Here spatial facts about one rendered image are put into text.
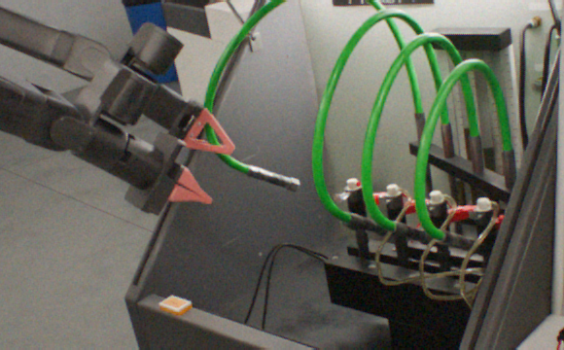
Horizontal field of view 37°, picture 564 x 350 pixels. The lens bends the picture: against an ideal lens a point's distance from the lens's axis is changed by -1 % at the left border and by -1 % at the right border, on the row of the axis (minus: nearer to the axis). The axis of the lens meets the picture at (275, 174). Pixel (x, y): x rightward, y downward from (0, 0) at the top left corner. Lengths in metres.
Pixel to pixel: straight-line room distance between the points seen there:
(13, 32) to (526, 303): 0.85
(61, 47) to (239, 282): 0.60
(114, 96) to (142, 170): 0.10
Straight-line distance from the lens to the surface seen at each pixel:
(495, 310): 1.10
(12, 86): 0.98
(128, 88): 1.04
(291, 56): 1.70
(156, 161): 1.08
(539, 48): 1.43
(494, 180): 1.33
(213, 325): 1.37
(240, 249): 1.65
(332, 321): 1.55
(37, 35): 1.36
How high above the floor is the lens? 1.61
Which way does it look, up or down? 20 degrees down
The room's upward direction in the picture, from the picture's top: 12 degrees counter-clockwise
